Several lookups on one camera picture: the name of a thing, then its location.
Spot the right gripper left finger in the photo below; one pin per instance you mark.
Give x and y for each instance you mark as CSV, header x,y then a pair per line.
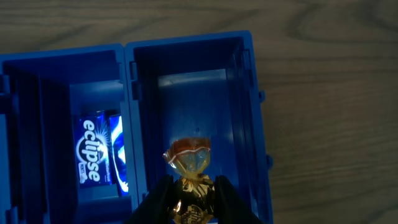
x,y
158,205

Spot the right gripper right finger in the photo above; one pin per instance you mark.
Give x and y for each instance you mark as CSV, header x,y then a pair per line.
x,y
230,205

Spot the gold candy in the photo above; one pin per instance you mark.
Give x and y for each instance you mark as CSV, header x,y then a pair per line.
x,y
191,186

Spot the blue candy pack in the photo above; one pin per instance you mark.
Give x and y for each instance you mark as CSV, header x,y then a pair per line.
x,y
91,152
119,155

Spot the blue tray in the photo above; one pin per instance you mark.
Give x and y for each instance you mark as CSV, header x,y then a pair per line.
x,y
192,102

